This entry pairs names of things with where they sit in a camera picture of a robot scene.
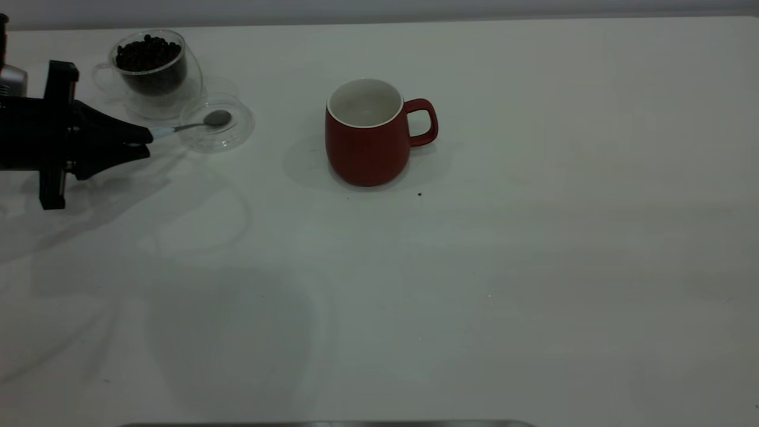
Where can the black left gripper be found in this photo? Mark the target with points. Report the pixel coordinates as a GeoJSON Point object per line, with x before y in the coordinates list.
{"type": "Point", "coordinates": [35, 136]}

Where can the red ceramic mug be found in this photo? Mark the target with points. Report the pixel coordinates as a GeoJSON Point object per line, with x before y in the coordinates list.
{"type": "Point", "coordinates": [367, 157]}

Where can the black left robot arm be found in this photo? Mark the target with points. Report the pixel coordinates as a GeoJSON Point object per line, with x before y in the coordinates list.
{"type": "Point", "coordinates": [3, 38]}

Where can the pile of dark coffee beans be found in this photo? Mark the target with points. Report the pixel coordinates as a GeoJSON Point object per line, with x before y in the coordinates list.
{"type": "Point", "coordinates": [148, 56]}

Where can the clear round glass dish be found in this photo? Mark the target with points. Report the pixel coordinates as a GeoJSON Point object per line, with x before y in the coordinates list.
{"type": "Point", "coordinates": [234, 139]}

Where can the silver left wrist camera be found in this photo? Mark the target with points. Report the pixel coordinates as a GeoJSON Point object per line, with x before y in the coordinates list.
{"type": "Point", "coordinates": [12, 80]}

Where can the clear double-wall glass cup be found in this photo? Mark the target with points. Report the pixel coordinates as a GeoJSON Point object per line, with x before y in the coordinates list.
{"type": "Point", "coordinates": [194, 83]}

